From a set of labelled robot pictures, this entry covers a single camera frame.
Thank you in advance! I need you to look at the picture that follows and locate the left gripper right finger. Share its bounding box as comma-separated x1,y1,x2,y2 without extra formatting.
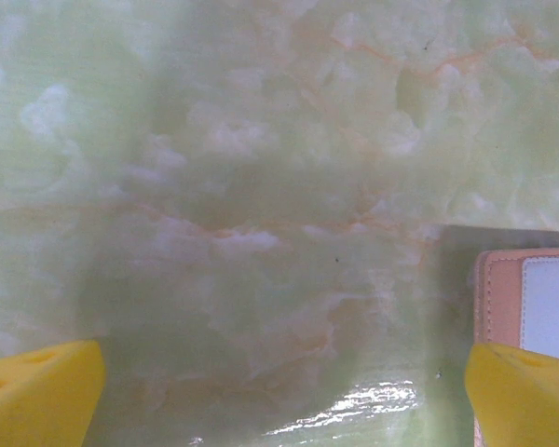
464,343,559,447

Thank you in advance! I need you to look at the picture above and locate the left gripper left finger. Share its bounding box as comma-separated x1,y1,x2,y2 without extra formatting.
0,338,106,447

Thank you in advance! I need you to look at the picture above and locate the tan leather card holder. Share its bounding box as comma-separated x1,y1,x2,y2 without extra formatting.
468,246,559,447

